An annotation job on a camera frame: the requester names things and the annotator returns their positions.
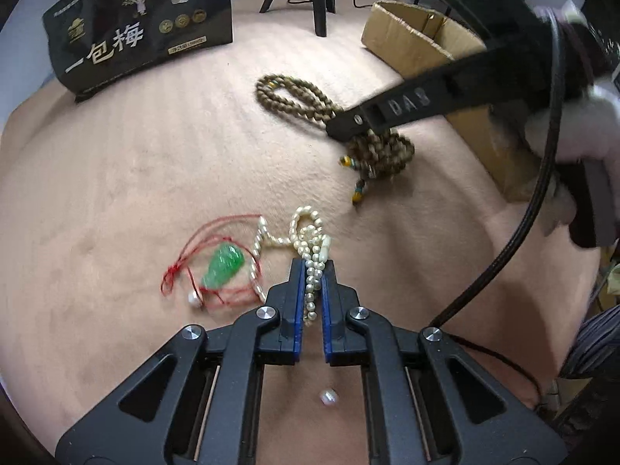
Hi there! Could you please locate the green jade pendant red cord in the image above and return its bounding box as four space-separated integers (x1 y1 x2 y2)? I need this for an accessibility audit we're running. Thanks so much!
161 213 265 311

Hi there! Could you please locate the black snack bag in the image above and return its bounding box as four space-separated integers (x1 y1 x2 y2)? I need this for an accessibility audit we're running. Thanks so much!
42 0 234 104

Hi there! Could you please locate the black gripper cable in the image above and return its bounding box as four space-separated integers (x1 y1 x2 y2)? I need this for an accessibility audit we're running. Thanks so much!
429 24 565 330

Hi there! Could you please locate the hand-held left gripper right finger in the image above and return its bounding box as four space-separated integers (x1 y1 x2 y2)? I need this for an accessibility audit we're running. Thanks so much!
320 260 567 465

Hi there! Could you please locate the person's right forearm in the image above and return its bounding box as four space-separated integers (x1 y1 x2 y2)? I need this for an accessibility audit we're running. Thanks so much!
525 0 620 163

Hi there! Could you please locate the brown wooden bead necklace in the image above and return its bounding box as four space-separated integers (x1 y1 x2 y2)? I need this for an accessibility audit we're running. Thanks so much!
255 74 416 207

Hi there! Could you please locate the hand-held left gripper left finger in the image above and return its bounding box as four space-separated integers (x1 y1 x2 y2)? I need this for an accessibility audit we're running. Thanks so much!
55 258 306 465

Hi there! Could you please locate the white pearl necklace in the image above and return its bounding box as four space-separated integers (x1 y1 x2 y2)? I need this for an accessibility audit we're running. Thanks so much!
249 206 335 327

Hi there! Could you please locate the striped grey cloth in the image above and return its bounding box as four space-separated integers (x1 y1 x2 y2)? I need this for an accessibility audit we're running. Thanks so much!
559 303 620 379

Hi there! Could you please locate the cardboard box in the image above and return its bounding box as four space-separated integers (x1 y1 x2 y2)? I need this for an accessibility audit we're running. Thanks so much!
361 0 558 203

